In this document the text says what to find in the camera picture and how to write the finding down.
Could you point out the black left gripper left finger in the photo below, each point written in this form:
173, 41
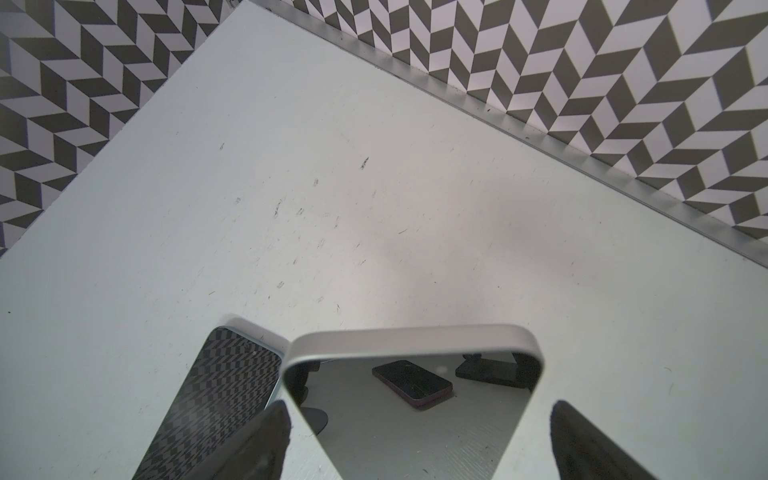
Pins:
256, 451

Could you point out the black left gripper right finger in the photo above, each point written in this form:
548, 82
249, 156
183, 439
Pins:
584, 452

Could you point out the phone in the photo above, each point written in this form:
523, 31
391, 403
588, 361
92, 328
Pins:
414, 403
230, 381

